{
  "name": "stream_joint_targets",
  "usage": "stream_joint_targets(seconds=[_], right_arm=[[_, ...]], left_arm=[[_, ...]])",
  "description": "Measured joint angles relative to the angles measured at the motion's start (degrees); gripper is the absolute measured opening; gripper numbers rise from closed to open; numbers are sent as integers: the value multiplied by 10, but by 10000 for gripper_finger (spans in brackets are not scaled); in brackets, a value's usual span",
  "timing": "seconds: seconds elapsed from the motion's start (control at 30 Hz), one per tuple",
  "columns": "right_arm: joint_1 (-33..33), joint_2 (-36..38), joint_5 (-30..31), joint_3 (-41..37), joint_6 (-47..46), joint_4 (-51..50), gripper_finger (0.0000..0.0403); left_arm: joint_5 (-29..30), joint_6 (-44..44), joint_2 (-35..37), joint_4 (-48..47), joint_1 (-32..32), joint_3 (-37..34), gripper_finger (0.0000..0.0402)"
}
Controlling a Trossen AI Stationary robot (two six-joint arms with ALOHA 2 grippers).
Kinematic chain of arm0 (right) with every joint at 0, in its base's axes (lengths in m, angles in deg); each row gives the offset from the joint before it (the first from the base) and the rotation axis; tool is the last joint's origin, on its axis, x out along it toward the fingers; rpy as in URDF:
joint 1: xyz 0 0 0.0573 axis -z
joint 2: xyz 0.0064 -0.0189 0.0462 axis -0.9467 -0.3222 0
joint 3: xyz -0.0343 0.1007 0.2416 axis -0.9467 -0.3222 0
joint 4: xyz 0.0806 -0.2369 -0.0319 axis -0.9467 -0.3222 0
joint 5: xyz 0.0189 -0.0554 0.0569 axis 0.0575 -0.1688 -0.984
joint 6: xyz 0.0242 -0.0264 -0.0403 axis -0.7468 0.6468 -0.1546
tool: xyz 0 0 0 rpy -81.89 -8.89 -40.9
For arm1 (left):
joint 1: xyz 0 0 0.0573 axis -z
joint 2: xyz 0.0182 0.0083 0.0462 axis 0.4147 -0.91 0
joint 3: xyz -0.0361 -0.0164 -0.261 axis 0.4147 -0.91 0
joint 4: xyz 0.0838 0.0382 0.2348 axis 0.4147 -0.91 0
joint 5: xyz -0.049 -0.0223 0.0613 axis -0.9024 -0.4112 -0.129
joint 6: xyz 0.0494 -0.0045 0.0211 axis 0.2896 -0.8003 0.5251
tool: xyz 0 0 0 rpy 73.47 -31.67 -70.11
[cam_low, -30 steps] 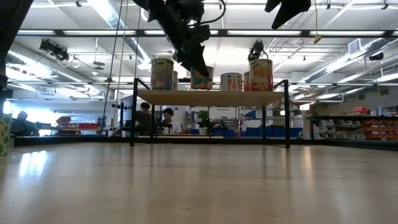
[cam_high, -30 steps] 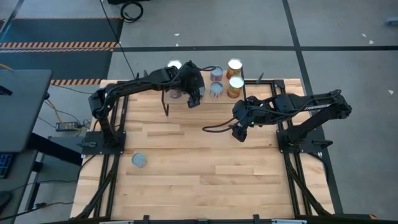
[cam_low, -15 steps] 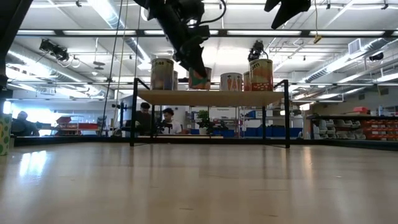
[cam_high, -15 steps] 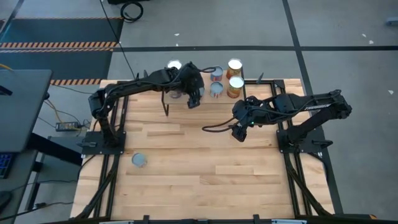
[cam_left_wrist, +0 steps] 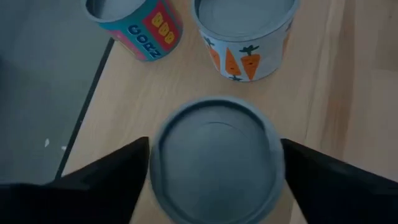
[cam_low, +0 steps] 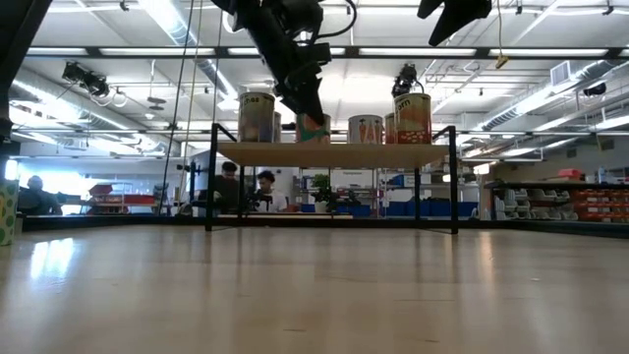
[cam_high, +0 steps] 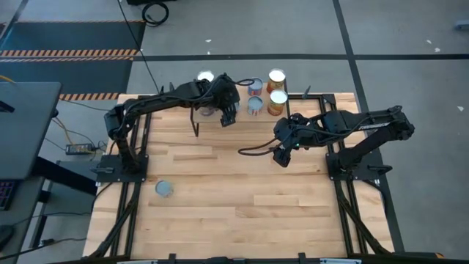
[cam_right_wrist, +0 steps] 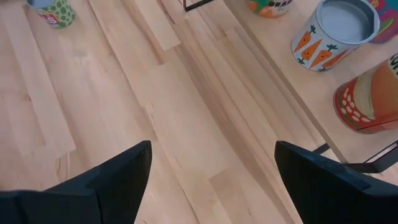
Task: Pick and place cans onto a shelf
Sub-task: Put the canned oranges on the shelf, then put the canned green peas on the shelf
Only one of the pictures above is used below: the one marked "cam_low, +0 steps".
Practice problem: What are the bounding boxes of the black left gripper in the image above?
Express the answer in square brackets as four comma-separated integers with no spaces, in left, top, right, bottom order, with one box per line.
[234,0,333,127]

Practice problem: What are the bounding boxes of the teal corn can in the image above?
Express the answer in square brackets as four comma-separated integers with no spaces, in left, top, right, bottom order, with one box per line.
[295,111,332,146]

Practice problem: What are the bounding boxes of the blue grey peaches can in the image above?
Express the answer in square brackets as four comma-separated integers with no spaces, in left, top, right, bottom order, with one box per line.
[237,91,277,145]

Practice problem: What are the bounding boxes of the white carrots can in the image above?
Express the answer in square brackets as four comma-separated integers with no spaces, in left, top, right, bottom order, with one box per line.
[347,114,385,146]

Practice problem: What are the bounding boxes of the wooden shelf board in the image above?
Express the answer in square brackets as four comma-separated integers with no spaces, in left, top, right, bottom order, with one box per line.
[215,142,451,170]

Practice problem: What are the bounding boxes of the black overhead crossbar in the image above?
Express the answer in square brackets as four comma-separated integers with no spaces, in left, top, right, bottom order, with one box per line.
[24,44,629,60]

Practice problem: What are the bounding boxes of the green potted plant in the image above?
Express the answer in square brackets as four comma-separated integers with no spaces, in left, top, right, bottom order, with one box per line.
[312,172,340,214]

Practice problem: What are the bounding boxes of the white sign board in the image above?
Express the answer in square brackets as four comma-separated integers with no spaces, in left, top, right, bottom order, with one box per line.
[329,168,375,191]

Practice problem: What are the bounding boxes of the person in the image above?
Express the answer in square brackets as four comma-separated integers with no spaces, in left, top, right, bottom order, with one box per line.
[198,160,243,216]
[252,169,290,214]
[17,174,64,216]

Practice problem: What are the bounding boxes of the white air vent grille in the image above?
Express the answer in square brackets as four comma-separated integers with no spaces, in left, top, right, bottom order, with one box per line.
[549,60,572,88]

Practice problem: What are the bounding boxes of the black stand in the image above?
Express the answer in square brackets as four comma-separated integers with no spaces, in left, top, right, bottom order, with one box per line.
[176,160,208,217]

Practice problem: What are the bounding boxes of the blue storage bins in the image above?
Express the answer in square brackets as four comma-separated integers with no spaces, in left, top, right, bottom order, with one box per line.
[384,198,480,218]

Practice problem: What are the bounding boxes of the dark storage rack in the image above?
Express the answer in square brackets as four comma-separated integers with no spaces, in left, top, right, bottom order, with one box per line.
[484,179,629,221]

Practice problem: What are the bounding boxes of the red cart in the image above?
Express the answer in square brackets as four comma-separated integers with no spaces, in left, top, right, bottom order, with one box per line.
[86,183,157,216]

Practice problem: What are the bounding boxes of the red storage bins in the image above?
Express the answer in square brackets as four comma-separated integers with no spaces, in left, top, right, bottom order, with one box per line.
[571,188,629,221]

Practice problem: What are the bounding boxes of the green polka-dot box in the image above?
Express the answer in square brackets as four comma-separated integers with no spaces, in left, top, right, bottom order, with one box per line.
[0,178,21,248]

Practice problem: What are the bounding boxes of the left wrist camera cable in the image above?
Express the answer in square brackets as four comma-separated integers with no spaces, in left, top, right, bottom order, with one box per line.
[314,0,359,41]

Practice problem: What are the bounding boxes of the black hanging camera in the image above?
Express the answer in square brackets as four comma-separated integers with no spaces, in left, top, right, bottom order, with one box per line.
[391,62,426,97]

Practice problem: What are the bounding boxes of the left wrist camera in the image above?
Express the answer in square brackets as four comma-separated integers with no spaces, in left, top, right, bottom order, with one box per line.
[279,0,326,36]

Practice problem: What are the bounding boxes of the light hanging rope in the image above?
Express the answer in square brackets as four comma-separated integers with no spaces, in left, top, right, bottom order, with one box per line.
[177,0,204,210]

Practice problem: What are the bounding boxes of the dark hanging cable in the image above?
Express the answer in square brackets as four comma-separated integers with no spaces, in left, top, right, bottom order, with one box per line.
[157,0,197,216]

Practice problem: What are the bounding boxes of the wooden shelf with black frame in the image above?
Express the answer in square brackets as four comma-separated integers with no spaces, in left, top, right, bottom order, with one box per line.
[204,122,460,235]

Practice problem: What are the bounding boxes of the white cable loops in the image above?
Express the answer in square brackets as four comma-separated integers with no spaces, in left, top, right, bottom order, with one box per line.
[92,88,129,109]

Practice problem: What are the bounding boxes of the black table edge rail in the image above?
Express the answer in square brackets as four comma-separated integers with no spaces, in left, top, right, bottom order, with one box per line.
[19,213,629,241]

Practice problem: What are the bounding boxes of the black ceiling camera mount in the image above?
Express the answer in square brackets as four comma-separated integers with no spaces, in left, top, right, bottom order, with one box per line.
[61,60,112,98]

